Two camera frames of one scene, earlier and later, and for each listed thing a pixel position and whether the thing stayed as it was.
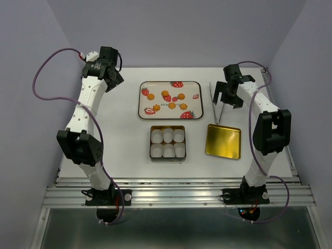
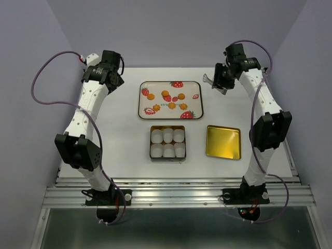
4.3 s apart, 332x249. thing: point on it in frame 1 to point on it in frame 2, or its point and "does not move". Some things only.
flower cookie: [183, 106] does not move
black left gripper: [119, 80] does not move
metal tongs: [215, 119] to [206, 79]
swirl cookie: [181, 96] does not move
